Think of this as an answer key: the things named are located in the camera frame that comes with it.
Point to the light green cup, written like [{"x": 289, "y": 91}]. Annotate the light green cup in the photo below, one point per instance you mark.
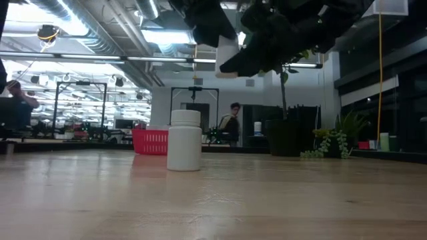
[{"x": 384, "y": 142}]

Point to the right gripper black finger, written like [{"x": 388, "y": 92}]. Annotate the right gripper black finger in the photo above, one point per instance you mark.
[
  {"x": 257, "y": 61},
  {"x": 210, "y": 23}
]

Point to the small red box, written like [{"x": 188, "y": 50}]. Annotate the small red box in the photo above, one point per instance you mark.
[{"x": 363, "y": 145}]

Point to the small potted succulent plant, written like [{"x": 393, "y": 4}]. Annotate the small potted succulent plant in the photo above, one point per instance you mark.
[{"x": 325, "y": 143}]

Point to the black gantry frame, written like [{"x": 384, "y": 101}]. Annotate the black gantry frame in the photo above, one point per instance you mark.
[
  {"x": 82, "y": 83},
  {"x": 195, "y": 88}
]

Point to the red plastic mesh basket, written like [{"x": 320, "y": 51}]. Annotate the red plastic mesh basket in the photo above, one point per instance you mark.
[{"x": 150, "y": 141}]

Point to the dark green cup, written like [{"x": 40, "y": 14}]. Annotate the dark green cup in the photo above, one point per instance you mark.
[{"x": 393, "y": 143}]

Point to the black round ceiling device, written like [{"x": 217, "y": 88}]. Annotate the black round ceiling device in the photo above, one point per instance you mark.
[{"x": 47, "y": 33}]

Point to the bright ceiling light panel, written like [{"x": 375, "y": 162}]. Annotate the bright ceiling light panel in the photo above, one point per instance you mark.
[{"x": 166, "y": 36}]

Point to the silver ceiling air duct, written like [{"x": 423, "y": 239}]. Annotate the silver ceiling air duct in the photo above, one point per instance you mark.
[{"x": 148, "y": 8}]

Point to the black cabinet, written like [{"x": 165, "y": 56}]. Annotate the black cabinet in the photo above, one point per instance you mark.
[{"x": 307, "y": 126}]

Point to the person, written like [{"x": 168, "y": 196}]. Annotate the person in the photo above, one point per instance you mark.
[
  {"x": 231, "y": 125},
  {"x": 20, "y": 113}
]

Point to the small grey container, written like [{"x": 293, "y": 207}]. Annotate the small grey container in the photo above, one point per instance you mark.
[{"x": 372, "y": 144}]

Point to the long ceiling light bar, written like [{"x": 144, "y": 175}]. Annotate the long ceiling light bar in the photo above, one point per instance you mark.
[{"x": 100, "y": 57}]

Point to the leafy green plant, black pot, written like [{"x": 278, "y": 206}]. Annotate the leafy green plant, black pot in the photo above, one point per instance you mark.
[{"x": 283, "y": 140}]

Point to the white cylindrical container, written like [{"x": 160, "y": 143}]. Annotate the white cylindrical container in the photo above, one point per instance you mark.
[{"x": 257, "y": 128}]

